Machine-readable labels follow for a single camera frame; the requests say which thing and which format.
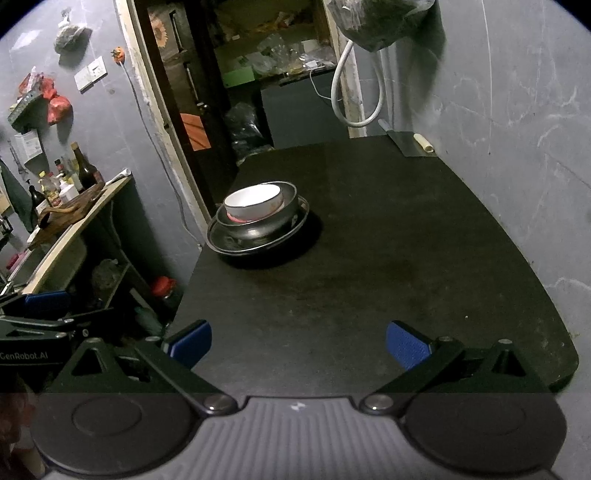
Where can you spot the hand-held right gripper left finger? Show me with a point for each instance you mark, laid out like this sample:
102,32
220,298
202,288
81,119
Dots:
191,344

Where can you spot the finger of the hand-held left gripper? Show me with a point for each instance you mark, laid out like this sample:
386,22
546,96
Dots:
37,328
46,302

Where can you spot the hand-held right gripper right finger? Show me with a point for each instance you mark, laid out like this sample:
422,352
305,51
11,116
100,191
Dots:
406,344

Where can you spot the plain steel plate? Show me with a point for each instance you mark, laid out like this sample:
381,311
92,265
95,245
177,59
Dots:
221,247

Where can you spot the steel bowl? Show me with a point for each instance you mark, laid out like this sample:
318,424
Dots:
277,219

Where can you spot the red lidded jar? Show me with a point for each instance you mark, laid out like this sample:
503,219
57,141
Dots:
164,290

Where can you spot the side counter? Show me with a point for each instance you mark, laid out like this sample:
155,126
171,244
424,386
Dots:
78,240

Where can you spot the wooden cutting board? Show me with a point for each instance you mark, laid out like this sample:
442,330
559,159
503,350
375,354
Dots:
69,210

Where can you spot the green hanging cloth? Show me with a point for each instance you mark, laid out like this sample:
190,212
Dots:
16,198

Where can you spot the red plastic bag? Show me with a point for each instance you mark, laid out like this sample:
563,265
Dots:
57,106

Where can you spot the black plastic bag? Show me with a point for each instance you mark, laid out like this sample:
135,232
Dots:
247,134

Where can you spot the dark cabinet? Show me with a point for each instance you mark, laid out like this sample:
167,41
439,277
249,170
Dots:
304,113

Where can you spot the dark wooden door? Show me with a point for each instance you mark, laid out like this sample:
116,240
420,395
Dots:
182,83

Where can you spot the green box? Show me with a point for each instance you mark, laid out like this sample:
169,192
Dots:
239,76

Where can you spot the sunflower decoration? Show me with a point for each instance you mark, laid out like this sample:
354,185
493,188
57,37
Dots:
160,34

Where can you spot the hanging plastic bag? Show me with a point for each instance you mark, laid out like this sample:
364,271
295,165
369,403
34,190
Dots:
378,21

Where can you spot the paper note on wall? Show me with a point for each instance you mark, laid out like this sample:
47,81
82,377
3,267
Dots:
28,145

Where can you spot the wall shelf rack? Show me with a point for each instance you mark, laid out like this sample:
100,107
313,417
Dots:
27,104

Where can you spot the white wall switch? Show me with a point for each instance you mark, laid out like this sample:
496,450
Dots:
91,74

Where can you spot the wall hung clear bag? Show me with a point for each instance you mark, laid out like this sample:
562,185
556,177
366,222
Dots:
71,34

